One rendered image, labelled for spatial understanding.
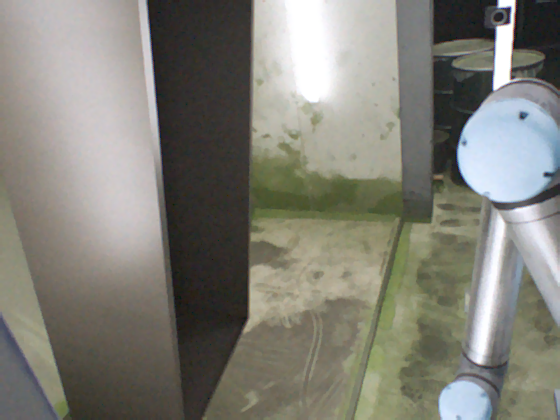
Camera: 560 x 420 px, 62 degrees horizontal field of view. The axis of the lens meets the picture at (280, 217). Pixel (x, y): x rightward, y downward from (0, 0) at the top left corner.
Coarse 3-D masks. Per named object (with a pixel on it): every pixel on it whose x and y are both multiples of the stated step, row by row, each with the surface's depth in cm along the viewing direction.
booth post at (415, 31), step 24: (408, 0) 250; (432, 0) 256; (408, 24) 255; (432, 24) 261; (408, 48) 261; (432, 48) 266; (408, 72) 267; (432, 72) 274; (408, 96) 274; (432, 96) 278; (408, 120) 281; (432, 120) 285; (408, 144) 288; (432, 144) 291; (408, 168) 295; (432, 168) 298; (408, 192) 303; (432, 192) 306; (408, 216) 312; (432, 216) 314
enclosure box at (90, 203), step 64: (0, 0) 76; (64, 0) 73; (128, 0) 70; (192, 0) 127; (0, 64) 82; (64, 64) 79; (128, 64) 76; (192, 64) 136; (0, 128) 89; (64, 128) 85; (128, 128) 81; (192, 128) 146; (64, 192) 92; (128, 192) 88; (192, 192) 158; (64, 256) 101; (128, 256) 97; (192, 256) 172; (64, 320) 112; (128, 320) 106; (192, 320) 177; (64, 384) 126; (128, 384) 118; (192, 384) 151
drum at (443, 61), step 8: (464, 40) 393; (472, 40) 390; (480, 40) 385; (488, 40) 378; (488, 48) 349; (440, 56) 358; (448, 56) 354; (456, 56) 351; (440, 64) 361; (448, 64) 357; (440, 72) 364; (448, 72) 360; (440, 80) 367; (448, 80) 363; (440, 88) 370; (448, 88) 366; (440, 96) 373; (448, 96) 368; (440, 104) 376; (448, 104) 371; (440, 112) 379; (448, 112) 374; (440, 120) 382; (448, 120) 377; (440, 128) 384; (448, 128) 379; (448, 144) 387; (448, 152) 390; (448, 160) 392
